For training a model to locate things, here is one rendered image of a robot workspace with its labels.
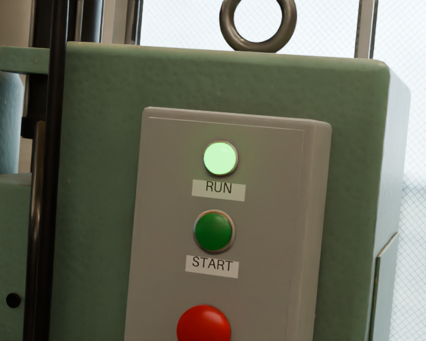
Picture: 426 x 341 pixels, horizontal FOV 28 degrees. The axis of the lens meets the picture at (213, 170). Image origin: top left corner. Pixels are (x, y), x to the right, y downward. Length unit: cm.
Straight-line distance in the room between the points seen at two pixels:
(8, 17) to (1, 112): 169
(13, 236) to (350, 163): 26
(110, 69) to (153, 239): 13
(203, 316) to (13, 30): 195
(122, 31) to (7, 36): 33
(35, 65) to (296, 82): 22
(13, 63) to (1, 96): 5
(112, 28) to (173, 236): 176
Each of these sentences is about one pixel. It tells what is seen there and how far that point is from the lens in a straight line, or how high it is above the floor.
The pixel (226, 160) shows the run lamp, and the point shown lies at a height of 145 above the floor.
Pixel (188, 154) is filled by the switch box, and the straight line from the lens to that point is 46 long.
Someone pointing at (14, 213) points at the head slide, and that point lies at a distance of 63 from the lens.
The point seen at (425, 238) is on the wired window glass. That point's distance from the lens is 203.
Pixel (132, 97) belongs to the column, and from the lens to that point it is 54.
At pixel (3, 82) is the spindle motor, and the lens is 70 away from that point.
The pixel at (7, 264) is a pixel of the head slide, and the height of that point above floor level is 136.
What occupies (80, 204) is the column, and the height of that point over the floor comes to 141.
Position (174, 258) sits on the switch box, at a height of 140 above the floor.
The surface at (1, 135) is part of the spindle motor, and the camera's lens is 70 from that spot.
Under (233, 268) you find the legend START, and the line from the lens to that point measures 46.
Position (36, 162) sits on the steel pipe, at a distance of 61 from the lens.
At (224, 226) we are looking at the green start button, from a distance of 45.
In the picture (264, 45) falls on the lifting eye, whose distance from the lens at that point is 63.
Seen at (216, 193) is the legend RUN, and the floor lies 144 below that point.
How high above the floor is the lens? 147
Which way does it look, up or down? 3 degrees down
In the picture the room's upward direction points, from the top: 5 degrees clockwise
